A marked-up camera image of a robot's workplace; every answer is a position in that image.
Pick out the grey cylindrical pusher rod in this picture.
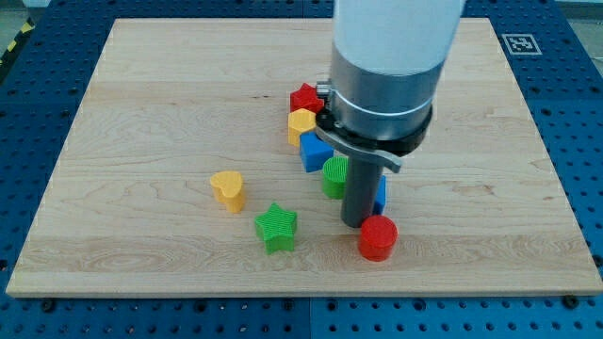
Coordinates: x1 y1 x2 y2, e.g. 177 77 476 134
340 157 383 228

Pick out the black flange with grey bracket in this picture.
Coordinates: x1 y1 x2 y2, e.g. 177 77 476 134
315 81 432 173

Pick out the blue triangle block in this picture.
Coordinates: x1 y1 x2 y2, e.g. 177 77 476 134
372 175 387 215

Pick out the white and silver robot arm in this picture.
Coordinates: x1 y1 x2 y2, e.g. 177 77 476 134
316 0 465 228

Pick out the green cylinder block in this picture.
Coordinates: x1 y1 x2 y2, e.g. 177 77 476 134
321 156 348 200

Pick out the blue cube block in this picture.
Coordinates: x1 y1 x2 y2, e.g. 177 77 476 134
300 132 334 172

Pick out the red cylinder block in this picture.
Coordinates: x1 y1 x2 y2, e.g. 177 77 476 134
358 215 399 262

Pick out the yellow hexagon block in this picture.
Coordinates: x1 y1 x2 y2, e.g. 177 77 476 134
287 108 316 147

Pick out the red star block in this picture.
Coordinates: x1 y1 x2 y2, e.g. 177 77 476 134
289 83 324 113

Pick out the green star block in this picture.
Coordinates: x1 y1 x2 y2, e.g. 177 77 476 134
254 202 298 255

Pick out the yellow heart block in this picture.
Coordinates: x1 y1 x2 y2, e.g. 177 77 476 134
210 170 246 214

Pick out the white fiducial marker tag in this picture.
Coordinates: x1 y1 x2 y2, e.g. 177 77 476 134
502 33 542 56

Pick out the wooden board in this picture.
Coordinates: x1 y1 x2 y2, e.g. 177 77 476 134
7 19 602 298

